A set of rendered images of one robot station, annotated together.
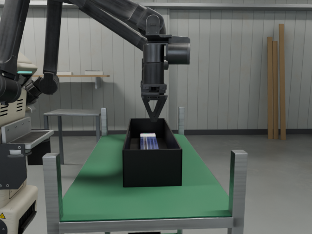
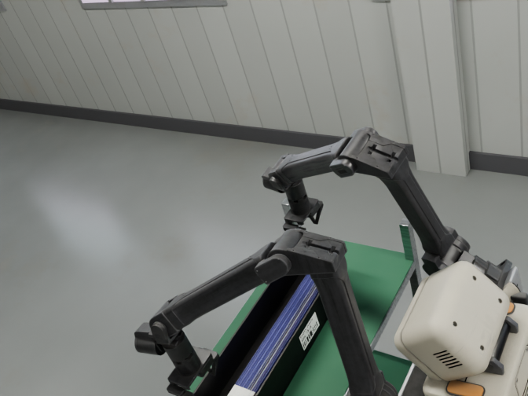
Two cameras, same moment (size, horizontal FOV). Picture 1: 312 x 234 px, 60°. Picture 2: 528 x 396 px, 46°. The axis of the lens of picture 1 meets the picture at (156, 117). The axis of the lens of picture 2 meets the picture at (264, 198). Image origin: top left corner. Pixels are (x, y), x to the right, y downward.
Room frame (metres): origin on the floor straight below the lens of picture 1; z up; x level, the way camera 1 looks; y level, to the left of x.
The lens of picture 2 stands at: (1.77, 0.96, 2.37)
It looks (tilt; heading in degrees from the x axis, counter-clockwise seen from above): 37 degrees down; 227
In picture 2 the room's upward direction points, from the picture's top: 20 degrees counter-clockwise
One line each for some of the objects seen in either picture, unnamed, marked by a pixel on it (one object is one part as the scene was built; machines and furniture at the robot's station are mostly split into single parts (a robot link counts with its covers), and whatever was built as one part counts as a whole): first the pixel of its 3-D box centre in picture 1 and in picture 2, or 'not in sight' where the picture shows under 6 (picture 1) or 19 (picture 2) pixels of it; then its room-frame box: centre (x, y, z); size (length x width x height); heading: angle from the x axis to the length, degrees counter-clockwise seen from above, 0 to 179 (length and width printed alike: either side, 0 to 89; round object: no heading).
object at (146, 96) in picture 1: (153, 104); (309, 215); (0.72, 0.01, 1.20); 0.07 x 0.07 x 0.09; 3
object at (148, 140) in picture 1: (149, 150); (277, 342); (1.03, 0.03, 0.98); 0.51 x 0.07 x 0.03; 3
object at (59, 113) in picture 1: (78, 140); not in sight; (3.54, 1.04, 0.40); 0.70 x 0.45 x 0.80; 87
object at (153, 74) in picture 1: (153, 76); (299, 203); (0.75, 0.01, 1.27); 0.10 x 0.07 x 0.07; 3
